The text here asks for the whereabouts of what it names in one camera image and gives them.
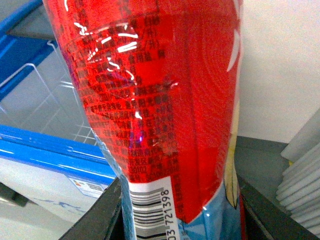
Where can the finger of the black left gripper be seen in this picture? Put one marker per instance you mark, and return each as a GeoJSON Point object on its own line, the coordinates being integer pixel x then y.
{"type": "Point", "coordinates": [11, 197]}

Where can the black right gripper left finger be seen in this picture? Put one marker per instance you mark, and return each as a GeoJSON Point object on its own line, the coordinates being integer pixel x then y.
{"type": "Point", "coordinates": [103, 221]}

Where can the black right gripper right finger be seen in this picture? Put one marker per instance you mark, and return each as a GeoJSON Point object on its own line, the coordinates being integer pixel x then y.
{"type": "Point", "coordinates": [264, 221]}

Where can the red labelled drink bottle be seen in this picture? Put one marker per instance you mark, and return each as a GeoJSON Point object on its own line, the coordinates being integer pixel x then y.
{"type": "Point", "coordinates": [159, 85]}

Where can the energy rating label sticker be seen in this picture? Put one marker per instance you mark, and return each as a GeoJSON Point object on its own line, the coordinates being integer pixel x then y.
{"type": "Point", "coordinates": [87, 188]}

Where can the white curtain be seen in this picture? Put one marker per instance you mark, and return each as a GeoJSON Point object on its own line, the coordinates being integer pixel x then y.
{"type": "Point", "coordinates": [299, 191]}

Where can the white chest freezer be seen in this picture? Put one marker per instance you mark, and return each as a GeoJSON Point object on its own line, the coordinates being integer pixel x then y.
{"type": "Point", "coordinates": [36, 165]}

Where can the white wire freezer basket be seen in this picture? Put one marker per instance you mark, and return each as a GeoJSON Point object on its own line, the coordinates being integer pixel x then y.
{"type": "Point", "coordinates": [41, 98]}

